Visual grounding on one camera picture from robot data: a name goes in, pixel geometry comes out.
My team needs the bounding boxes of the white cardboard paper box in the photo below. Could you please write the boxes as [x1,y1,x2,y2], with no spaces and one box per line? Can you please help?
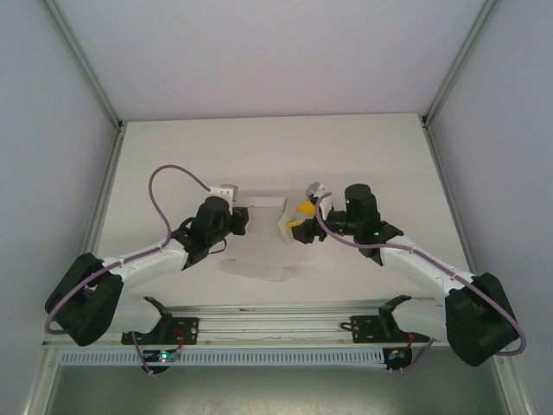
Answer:
[222,195,303,283]

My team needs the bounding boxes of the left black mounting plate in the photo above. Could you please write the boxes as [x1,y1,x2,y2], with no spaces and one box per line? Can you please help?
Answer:
[166,316,200,348]

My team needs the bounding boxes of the black mounting plate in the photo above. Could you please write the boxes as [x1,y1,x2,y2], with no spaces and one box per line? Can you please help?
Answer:
[349,314,432,346]
[166,316,200,348]

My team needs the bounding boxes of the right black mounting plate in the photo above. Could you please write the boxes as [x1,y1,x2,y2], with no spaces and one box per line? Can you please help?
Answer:
[349,314,432,346]

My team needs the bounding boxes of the left circuit board green light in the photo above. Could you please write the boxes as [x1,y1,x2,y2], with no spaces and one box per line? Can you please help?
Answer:
[143,348,181,365]

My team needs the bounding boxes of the grey steel lower panel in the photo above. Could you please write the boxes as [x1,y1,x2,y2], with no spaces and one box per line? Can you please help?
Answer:
[42,345,522,415]

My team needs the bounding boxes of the right aluminium table edge rail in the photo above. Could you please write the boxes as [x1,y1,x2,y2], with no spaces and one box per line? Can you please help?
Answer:
[423,124,535,415]

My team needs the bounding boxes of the aluminium table edge rail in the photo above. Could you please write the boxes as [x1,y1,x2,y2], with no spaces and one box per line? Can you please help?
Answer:
[19,128,127,415]
[423,124,535,415]

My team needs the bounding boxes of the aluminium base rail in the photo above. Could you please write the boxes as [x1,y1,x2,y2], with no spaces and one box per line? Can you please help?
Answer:
[166,302,450,348]

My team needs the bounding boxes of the left aluminium table edge rail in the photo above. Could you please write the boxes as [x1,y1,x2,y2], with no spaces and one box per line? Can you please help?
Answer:
[19,128,127,415]

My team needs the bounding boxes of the slotted grey cable duct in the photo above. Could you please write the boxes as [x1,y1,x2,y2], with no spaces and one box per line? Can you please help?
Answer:
[60,348,386,368]

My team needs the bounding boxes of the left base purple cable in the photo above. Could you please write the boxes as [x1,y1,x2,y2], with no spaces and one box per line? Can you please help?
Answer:
[131,331,157,380]

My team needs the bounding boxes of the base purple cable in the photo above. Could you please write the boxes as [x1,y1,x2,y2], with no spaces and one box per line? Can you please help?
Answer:
[131,331,157,380]
[404,338,436,375]

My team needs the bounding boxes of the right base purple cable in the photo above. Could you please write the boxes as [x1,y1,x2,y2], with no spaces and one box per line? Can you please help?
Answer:
[404,338,436,375]

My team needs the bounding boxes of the right aluminium frame post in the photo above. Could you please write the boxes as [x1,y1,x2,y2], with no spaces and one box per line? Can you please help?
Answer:
[422,0,512,129]

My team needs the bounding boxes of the aluminium frame post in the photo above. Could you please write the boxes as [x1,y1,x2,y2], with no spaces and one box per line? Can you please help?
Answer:
[422,0,512,129]
[41,0,126,132]

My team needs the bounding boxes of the left aluminium frame post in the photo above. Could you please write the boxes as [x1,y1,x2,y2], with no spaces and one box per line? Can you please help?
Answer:
[41,0,126,132]

